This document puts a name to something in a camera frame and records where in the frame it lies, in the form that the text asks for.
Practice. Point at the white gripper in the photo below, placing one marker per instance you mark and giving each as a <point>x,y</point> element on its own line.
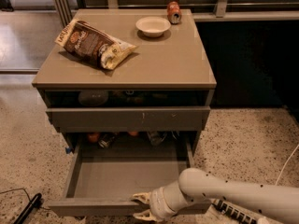
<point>158,202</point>

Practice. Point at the grey drawer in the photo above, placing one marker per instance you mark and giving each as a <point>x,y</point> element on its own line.
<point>101,181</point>
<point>129,119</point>

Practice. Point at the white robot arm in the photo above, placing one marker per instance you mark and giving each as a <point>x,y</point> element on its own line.
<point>196,186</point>

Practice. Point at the clear bottle in drawer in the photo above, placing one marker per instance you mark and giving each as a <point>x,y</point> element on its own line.
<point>156,138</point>

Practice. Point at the dark can in drawer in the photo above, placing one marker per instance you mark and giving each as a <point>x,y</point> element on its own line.
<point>107,139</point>

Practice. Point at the orange fruit in drawer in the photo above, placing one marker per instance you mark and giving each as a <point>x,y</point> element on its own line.
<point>93,137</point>

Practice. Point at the grey top drawer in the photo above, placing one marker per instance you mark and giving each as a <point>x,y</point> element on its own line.
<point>129,119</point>

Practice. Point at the grey round object in drawer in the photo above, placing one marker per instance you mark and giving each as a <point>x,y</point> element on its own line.
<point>92,97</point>

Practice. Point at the black power strip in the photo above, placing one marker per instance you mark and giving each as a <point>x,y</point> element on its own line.
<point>234,213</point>

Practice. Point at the black rod on floor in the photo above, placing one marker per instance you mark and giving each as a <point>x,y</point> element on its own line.
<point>34,203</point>

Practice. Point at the white paper bowl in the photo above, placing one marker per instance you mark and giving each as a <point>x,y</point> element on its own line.
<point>153,26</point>

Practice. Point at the brown chip bag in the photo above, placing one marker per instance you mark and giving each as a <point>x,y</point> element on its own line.
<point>87,43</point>

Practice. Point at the orange soda can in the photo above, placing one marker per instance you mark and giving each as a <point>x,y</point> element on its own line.
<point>173,12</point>

